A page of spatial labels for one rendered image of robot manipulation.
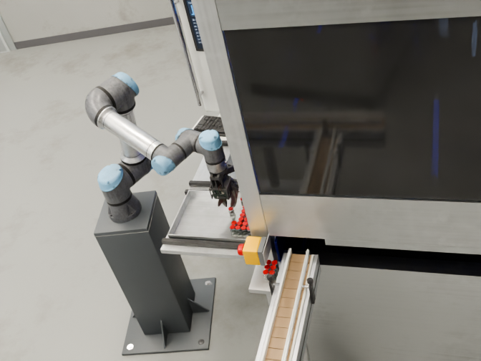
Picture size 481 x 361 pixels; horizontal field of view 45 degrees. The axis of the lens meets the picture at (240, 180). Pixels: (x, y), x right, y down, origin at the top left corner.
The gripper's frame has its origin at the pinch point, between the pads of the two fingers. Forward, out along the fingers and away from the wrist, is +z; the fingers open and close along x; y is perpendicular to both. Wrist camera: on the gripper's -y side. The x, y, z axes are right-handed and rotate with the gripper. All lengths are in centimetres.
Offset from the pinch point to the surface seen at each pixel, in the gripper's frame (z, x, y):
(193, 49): -23, -38, -83
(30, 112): 95, -264, -198
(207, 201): 7.0, -13.7, -7.3
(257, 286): 7.3, 18.3, 33.9
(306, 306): 2, 38, 44
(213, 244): 5.3, -2.7, 17.5
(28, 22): 68, -329, -321
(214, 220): 7.0, -7.3, 3.2
